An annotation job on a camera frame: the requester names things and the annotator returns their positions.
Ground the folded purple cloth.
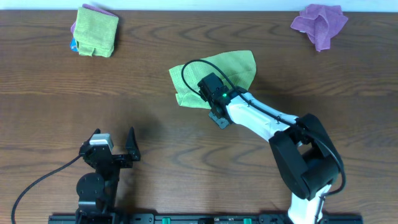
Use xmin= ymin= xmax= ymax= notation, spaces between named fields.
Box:
xmin=70 ymin=4 xmax=116 ymax=34

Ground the green microfiber cloth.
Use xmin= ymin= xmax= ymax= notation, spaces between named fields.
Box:
xmin=169 ymin=50 xmax=257 ymax=109

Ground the crumpled purple cloth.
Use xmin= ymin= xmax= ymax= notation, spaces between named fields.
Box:
xmin=290 ymin=4 xmax=348 ymax=52

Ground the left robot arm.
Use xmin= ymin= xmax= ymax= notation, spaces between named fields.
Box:
xmin=76 ymin=127 xmax=141 ymax=223

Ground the folded blue cloth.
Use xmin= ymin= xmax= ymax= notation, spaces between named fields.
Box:
xmin=70 ymin=38 xmax=78 ymax=52

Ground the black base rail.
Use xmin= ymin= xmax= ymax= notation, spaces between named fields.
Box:
xmin=48 ymin=212 xmax=364 ymax=224

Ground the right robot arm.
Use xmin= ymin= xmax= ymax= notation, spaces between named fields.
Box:
xmin=204 ymin=87 xmax=345 ymax=223

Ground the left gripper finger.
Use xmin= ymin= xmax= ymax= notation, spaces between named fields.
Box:
xmin=125 ymin=127 xmax=141 ymax=161
xmin=83 ymin=128 xmax=101 ymax=145

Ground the folded green cloth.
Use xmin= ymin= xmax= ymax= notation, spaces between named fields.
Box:
xmin=73 ymin=7 xmax=119 ymax=58

